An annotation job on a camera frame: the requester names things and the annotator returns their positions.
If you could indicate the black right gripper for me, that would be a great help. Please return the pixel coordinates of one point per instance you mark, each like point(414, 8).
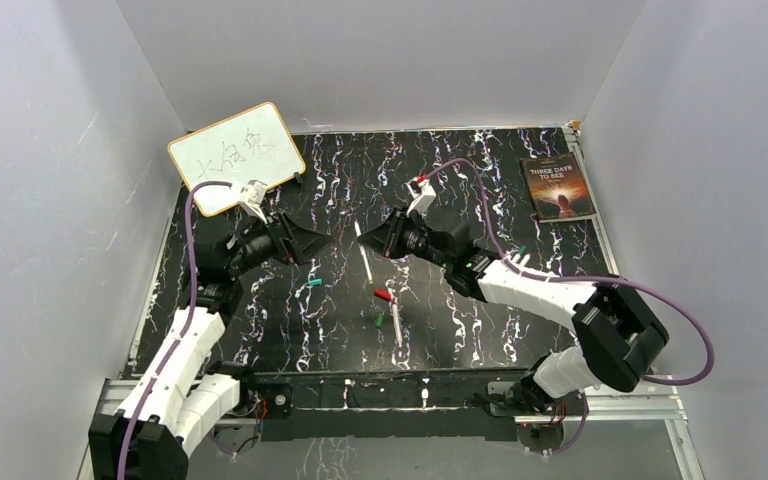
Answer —
point(387, 238)

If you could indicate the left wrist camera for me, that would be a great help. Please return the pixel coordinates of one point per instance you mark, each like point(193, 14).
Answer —
point(249, 197)

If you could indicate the white pen red tip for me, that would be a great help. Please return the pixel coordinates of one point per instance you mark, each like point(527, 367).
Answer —
point(394, 310)

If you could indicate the dark paperback book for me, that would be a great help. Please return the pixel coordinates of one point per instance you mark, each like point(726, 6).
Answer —
point(558, 188)

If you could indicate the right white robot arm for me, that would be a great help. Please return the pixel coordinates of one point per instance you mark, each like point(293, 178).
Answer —
point(618, 335)

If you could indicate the white marker pen yellow end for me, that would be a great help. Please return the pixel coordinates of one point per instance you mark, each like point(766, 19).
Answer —
point(363, 253)

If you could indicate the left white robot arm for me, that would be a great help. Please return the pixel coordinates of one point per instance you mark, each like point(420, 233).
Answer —
point(156, 428)

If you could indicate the red pen cap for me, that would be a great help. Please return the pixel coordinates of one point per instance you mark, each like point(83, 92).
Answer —
point(383, 294)

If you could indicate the small whiteboard wooden frame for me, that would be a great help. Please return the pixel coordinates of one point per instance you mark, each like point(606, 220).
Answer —
point(253, 145)

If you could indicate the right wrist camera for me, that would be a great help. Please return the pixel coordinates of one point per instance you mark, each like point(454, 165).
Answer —
point(422, 193)

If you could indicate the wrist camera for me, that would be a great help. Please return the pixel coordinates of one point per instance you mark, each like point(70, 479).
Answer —
point(249, 197)
point(422, 193)

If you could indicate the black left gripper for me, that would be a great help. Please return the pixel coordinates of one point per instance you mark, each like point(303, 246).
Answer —
point(289, 240)

